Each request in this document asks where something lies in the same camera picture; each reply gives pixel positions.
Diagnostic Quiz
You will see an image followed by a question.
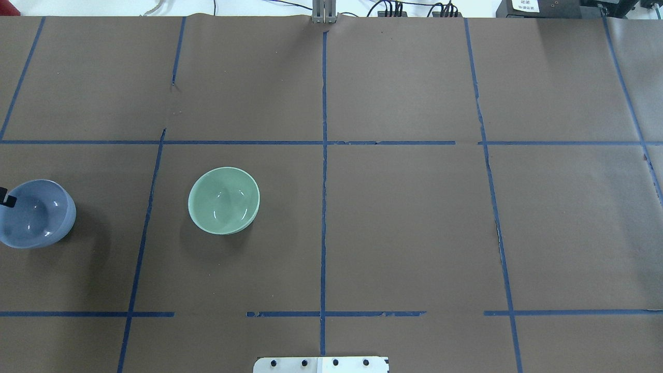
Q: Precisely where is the blue ceramic bowl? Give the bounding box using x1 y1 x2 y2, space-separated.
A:
1 179 77 249

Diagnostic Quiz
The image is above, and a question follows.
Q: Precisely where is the black computer box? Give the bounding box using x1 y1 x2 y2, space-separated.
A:
495 1 582 19

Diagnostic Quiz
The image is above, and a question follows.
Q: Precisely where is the black orange connector box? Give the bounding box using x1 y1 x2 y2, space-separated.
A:
376 1 407 18
427 2 463 18

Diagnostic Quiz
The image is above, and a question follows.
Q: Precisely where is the aluminium frame post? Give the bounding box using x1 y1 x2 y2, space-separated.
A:
312 0 338 24

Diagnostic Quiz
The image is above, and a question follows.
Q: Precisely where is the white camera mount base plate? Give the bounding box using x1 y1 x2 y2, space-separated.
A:
253 356 390 372

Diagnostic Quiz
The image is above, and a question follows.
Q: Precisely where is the green ceramic bowl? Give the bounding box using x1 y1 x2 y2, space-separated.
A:
188 167 261 235

